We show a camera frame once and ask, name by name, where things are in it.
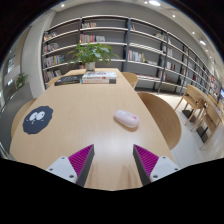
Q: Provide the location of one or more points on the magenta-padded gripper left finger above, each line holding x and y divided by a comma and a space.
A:
63, 166

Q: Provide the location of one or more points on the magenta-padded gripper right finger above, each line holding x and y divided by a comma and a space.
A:
163, 166

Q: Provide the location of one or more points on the pink white computer mouse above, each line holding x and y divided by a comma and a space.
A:
126, 118

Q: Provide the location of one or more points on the dark cartoon-eyed mouse pad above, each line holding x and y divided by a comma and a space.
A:
37, 120

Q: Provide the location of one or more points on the wooden tables and chairs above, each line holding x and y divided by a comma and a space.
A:
200, 103

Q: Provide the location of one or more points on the black book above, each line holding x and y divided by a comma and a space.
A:
68, 80

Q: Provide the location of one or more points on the thin white book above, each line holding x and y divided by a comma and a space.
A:
99, 81

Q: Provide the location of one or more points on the small green floor plant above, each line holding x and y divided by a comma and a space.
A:
21, 80

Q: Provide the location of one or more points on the thick white book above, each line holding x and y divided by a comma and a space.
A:
99, 75

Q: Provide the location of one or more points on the green potted plant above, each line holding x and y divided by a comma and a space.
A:
90, 53

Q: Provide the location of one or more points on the grey bookshelf unit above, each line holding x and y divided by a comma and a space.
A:
146, 46

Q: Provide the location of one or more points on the ceiling lights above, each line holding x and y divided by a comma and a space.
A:
154, 2

